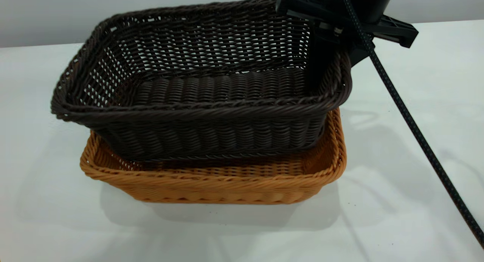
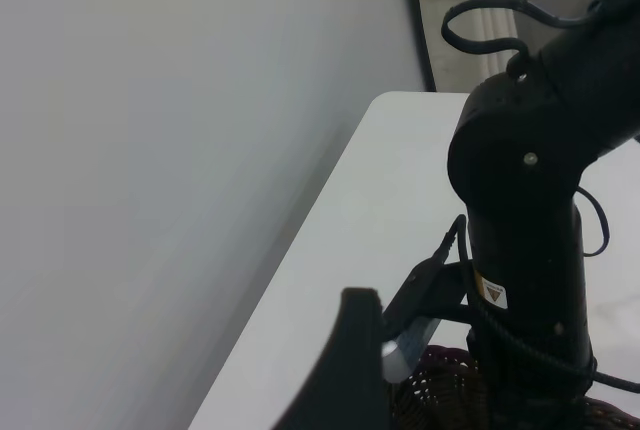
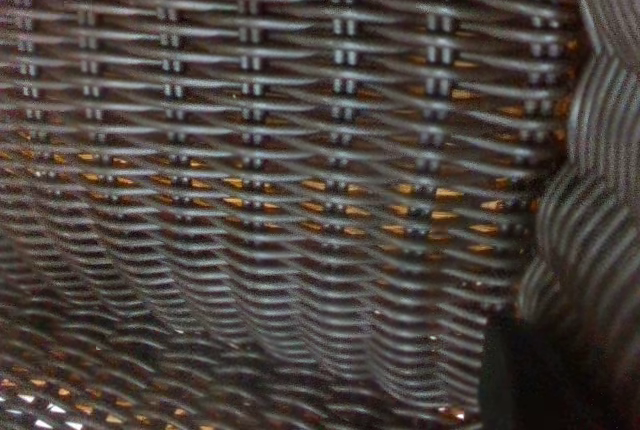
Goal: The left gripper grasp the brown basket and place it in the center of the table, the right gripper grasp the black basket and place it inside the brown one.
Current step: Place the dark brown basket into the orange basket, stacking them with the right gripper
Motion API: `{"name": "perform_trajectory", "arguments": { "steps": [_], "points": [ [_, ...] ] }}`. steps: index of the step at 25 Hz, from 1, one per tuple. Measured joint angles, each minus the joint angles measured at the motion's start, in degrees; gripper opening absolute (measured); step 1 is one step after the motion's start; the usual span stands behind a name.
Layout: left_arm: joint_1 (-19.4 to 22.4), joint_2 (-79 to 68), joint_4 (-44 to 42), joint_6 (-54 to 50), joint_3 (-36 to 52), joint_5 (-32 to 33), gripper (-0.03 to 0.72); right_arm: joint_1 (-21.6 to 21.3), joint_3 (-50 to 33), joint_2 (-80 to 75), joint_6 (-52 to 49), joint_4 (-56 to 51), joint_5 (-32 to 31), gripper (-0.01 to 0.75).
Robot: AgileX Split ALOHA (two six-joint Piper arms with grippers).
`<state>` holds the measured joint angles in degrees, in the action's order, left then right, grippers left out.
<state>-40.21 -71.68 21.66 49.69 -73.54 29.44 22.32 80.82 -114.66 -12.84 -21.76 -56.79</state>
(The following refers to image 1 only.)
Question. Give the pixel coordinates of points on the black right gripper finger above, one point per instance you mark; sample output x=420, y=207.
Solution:
x=361, y=52
x=323, y=54

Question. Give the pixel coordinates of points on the dark brown wicker basket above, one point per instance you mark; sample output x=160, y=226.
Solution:
x=208, y=129

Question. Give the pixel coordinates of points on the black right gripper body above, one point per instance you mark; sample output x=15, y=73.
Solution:
x=329, y=5

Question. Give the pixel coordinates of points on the light brown wicker basket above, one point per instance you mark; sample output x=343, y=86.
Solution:
x=227, y=186

